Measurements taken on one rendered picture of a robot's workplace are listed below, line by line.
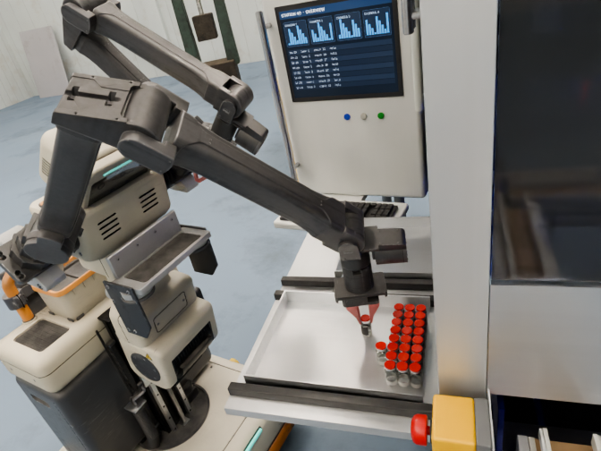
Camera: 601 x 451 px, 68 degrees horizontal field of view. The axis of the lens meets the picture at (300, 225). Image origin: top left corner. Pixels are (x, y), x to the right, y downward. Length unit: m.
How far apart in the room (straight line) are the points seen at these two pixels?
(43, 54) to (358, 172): 11.69
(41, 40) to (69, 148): 12.25
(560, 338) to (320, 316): 0.56
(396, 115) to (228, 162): 0.96
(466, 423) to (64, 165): 0.65
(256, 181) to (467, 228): 0.30
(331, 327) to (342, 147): 0.79
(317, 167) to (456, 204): 1.22
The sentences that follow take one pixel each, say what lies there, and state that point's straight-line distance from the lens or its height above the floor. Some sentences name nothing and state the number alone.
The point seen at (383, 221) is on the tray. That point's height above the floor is 0.90.
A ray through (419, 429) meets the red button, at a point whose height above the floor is 1.01.
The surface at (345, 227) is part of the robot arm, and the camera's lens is 0.74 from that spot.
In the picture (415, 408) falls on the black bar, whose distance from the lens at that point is 0.84.
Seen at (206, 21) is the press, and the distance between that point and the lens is 8.03.
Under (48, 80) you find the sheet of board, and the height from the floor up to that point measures 0.38.
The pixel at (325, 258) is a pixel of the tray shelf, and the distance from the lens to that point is 1.23.
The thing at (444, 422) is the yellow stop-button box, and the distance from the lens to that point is 0.67.
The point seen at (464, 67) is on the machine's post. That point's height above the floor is 1.47.
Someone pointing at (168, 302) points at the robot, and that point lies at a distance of 1.26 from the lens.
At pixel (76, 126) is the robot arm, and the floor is 1.46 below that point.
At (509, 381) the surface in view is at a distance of 0.70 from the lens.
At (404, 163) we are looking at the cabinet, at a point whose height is 0.94.
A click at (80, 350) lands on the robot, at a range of 1.47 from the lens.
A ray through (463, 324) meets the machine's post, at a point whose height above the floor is 1.15.
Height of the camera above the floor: 1.57
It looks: 30 degrees down
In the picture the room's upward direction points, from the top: 12 degrees counter-clockwise
